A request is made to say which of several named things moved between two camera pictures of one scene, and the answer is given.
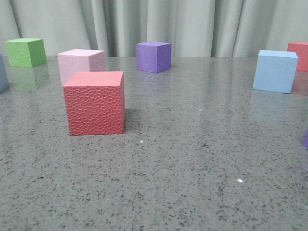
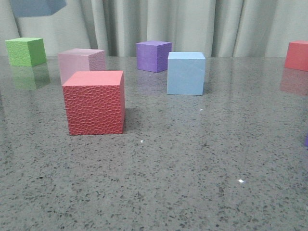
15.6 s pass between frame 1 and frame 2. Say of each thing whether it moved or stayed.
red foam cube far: stayed
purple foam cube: stayed
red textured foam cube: stayed
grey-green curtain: stayed
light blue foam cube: moved
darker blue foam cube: moved
